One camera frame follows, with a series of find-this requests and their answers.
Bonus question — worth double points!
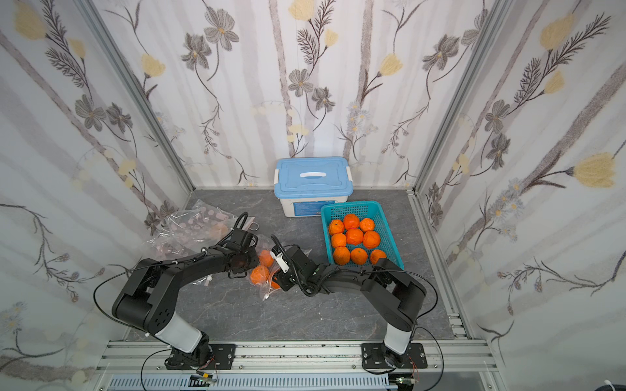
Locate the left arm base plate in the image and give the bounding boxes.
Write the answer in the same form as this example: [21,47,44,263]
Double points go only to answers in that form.
[165,344,237,370]

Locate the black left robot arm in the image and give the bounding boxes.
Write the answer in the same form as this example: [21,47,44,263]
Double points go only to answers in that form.
[106,212,259,362]

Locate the aluminium mounting rail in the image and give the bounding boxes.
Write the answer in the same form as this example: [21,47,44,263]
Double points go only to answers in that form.
[87,340,505,390]

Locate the white slotted cable duct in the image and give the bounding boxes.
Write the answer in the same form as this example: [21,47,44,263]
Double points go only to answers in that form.
[107,374,398,390]

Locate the teal plastic basket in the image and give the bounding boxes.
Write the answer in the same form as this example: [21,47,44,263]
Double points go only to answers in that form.
[320,201,404,269]

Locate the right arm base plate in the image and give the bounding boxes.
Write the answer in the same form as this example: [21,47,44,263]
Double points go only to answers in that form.
[360,342,428,371]

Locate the blue lidded storage box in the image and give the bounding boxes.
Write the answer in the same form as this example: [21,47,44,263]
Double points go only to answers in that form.
[274,156,354,218]

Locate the clear zip-top bag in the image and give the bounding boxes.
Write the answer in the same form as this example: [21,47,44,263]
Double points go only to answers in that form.
[141,200,236,261]
[247,235,282,301]

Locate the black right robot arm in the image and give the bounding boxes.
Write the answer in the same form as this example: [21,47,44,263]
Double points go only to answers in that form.
[271,235,440,375]

